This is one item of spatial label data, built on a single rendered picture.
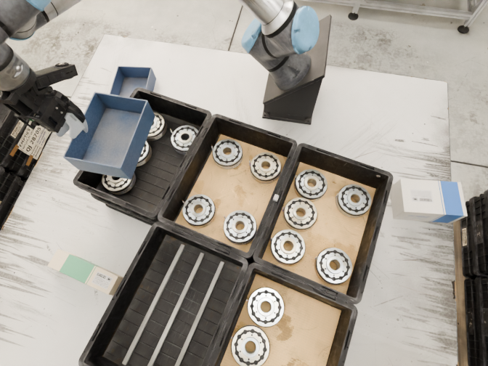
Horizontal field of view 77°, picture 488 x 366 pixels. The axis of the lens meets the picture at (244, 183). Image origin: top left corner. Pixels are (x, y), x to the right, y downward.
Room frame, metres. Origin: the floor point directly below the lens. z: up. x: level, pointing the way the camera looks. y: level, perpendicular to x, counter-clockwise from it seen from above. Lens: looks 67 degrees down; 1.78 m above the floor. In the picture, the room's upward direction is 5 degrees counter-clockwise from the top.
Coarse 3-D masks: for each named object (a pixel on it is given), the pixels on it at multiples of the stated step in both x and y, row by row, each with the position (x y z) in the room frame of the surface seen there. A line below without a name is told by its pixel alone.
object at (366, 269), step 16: (304, 144) 0.46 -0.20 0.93; (352, 160) 0.39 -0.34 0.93; (288, 176) 0.36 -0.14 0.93; (384, 192) 0.28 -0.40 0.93; (272, 208) 0.26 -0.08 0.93; (384, 208) 0.23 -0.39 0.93; (256, 256) 0.13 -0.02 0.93; (368, 256) 0.10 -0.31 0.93; (288, 272) 0.08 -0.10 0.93; (368, 272) 0.06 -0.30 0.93; (320, 288) 0.03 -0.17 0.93
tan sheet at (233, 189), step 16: (240, 144) 0.54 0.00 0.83; (208, 160) 0.49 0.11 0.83; (208, 176) 0.43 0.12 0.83; (224, 176) 0.42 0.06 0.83; (240, 176) 0.42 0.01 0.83; (192, 192) 0.38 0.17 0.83; (208, 192) 0.37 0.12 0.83; (224, 192) 0.37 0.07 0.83; (240, 192) 0.36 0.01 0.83; (256, 192) 0.35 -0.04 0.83; (224, 208) 0.31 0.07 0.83; (240, 208) 0.30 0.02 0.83; (256, 208) 0.30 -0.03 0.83; (240, 224) 0.25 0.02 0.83; (224, 240) 0.21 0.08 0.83
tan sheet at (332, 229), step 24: (312, 168) 0.42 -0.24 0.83; (288, 192) 0.34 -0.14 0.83; (336, 192) 0.33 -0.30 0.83; (336, 216) 0.25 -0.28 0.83; (360, 216) 0.24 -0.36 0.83; (312, 240) 0.18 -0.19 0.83; (336, 240) 0.17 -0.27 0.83; (360, 240) 0.17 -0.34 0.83; (312, 264) 0.11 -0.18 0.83; (336, 288) 0.03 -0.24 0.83
